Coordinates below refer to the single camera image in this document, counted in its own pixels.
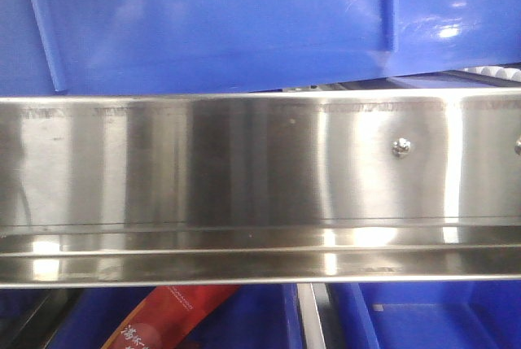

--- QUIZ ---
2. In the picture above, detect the left rail screw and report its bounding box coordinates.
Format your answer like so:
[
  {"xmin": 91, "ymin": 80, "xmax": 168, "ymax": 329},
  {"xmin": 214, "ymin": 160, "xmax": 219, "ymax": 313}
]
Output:
[{"xmin": 392, "ymin": 137, "xmax": 414, "ymax": 159}]

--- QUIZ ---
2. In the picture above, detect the lower right blue bin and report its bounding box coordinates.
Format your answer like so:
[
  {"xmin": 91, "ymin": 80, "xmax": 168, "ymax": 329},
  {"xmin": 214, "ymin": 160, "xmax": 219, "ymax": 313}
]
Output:
[{"xmin": 328, "ymin": 281, "xmax": 520, "ymax": 348}]

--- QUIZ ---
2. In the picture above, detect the right rail screw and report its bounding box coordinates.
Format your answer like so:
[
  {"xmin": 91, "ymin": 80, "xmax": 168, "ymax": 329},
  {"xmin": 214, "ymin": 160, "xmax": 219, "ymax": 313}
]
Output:
[{"xmin": 514, "ymin": 137, "xmax": 521, "ymax": 155}]

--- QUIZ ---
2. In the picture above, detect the stainless steel shelf rail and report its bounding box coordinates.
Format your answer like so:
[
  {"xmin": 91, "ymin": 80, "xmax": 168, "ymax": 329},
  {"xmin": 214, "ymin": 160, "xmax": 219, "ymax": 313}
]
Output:
[{"xmin": 1, "ymin": 88, "xmax": 520, "ymax": 288}]

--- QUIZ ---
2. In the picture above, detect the rail screw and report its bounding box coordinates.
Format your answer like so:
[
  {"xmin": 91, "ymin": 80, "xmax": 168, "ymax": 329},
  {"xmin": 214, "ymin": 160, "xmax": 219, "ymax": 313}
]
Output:
[
  {"xmin": 392, "ymin": 137, "xmax": 414, "ymax": 159},
  {"xmin": 514, "ymin": 137, "xmax": 521, "ymax": 155}
]

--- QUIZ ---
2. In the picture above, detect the large blue plastic bin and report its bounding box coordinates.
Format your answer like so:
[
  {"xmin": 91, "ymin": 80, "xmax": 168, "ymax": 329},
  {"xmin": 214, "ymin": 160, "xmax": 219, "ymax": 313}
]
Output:
[{"xmin": 1, "ymin": 0, "xmax": 520, "ymax": 96}]

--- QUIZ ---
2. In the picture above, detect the lower metal divider rail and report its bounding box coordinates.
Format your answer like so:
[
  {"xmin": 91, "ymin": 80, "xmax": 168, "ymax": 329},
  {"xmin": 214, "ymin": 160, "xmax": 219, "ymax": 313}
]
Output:
[{"xmin": 297, "ymin": 283, "xmax": 344, "ymax": 348}]

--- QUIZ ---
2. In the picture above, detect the lower left blue bin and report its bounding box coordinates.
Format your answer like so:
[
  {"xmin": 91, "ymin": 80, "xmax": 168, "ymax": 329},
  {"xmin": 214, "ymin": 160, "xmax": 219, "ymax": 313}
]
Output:
[{"xmin": 47, "ymin": 285, "xmax": 304, "ymax": 348}]

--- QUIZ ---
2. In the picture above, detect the red snack package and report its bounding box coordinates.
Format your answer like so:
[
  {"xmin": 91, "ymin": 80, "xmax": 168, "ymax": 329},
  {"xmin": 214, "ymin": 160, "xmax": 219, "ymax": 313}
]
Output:
[{"xmin": 103, "ymin": 285, "xmax": 239, "ymax": 348}]

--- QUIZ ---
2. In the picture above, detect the right white roller track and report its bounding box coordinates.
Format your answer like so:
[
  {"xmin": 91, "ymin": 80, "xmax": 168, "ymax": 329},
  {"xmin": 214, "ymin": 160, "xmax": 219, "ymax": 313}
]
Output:
[{"xmin": 462, "ymin": 65, "xmax": 521, "ymax": 82}]

